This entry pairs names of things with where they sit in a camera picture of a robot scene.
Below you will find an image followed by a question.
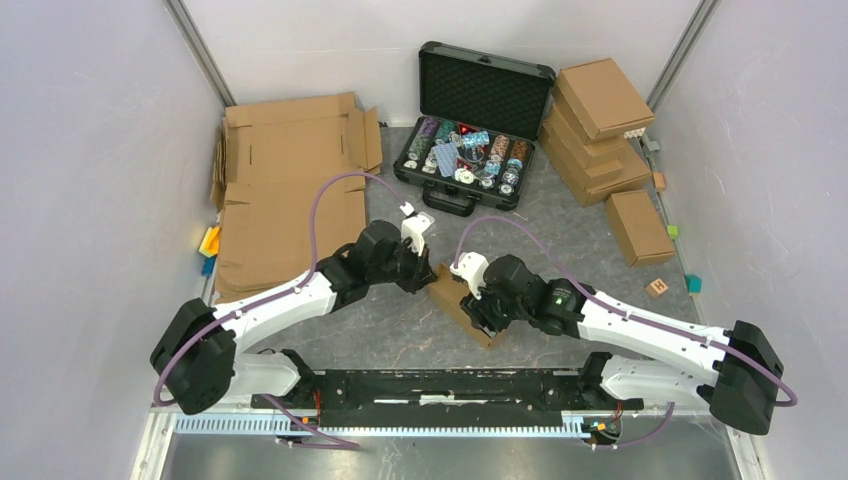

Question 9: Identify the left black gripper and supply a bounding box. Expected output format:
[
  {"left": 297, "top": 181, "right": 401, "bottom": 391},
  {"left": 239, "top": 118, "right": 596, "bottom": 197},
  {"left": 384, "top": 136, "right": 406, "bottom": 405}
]
[{"left": 368, "top": 235, "right": 437, "bottom": 294}]

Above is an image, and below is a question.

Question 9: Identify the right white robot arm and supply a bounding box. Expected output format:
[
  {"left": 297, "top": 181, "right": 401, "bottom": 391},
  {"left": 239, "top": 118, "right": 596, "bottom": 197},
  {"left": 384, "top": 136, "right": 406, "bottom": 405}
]
[{"left": 450, "top": 252, "right": 784, "bottom": 436}]

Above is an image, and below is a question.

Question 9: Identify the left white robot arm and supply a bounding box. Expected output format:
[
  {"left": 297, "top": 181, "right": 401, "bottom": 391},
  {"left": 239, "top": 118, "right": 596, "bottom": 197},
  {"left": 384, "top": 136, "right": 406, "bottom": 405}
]
[{"left": 150, "top": 213, "right": 435, "bottom": 415}]

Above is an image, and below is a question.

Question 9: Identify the small folded cardboard box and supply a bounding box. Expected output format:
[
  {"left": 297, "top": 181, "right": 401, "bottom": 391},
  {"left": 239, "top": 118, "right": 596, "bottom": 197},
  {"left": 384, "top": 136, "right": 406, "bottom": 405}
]
[{"left": 605, "top": 190, "right": 676, "bottom": 267}]

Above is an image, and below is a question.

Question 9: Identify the large bottom cardboard box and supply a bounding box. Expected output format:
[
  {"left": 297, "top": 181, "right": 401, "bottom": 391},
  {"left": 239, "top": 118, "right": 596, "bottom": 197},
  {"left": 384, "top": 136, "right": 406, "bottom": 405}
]
[{"left": 539, "top": 127, "right": 652, "bottom": 206}]

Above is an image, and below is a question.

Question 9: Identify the wooden letter H block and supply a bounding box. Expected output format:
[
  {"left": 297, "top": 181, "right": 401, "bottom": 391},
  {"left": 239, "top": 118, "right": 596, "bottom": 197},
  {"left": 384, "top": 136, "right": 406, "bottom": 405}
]
[{"left": 645, "top": 278, "right": 669, "bottom": 298}]

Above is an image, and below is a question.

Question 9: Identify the stack of flat cardboard sheets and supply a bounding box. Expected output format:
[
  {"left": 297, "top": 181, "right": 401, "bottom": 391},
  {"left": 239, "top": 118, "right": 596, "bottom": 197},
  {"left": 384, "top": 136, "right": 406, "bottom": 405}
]
[{"left": 210, "top": 92, "right": 383, "bottom": 303}]

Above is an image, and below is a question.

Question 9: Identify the black poker chip case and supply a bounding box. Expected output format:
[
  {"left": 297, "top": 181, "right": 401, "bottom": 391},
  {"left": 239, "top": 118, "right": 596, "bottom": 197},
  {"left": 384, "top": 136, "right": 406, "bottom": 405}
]
[{"left": 393, "top": 41, "right": 556, "bottom": 217}]

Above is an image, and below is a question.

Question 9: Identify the teal block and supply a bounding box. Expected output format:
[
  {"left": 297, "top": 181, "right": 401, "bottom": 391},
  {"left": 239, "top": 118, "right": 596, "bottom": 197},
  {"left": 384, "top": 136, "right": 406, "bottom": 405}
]
[{"left": 684, "top": 274, "right": 703, "bottom": 295}]

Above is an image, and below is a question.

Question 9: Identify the yellow orange block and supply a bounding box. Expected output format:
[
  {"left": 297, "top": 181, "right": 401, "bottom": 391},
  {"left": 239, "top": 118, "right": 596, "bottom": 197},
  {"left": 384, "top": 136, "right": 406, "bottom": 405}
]
[{"left": 198, "top": 226, "right": 220, "bottom": 258}]

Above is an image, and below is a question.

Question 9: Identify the small wooden cube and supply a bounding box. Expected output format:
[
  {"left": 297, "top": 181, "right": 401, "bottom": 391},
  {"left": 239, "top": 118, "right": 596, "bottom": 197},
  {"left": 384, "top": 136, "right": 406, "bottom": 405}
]
[{"left": 652, "top": 172, "right": 667, "bottom": 193}]

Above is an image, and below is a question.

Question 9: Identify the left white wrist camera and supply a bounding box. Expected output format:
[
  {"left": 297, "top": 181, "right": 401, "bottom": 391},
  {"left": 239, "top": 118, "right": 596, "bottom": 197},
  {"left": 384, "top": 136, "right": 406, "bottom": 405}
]
[{"left": 400, "top": 202, "right": 435, "bottom": 257}]

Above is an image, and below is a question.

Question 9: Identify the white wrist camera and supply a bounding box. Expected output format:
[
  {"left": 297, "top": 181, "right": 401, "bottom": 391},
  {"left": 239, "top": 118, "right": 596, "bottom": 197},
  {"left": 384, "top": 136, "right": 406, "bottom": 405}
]
[
  {"left": 449, "top": 252, "right": 489, "bottom": 300},
  {"left": 400, "top": 202, "right": 435, "bottom": 257}
]

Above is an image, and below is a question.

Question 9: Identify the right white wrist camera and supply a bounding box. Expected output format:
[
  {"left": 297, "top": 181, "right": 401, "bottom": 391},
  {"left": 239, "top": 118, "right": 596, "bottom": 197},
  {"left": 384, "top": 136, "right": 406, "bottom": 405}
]
[{"left": 449, "top": 252, "right": 489, "bottom": 300}]

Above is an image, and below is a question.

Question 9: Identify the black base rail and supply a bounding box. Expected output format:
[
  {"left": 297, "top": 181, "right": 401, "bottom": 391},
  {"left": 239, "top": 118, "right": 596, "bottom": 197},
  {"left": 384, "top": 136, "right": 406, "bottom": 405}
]
[{"left": 278, "top": 368, "right": 644, "bottom": 428}]

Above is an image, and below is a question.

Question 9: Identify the blue block at left wall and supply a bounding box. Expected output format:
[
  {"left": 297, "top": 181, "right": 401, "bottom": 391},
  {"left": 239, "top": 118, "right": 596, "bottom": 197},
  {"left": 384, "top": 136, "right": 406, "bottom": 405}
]
[{"left": 201, "top": 256, "right": 217, "bottom": 278}]

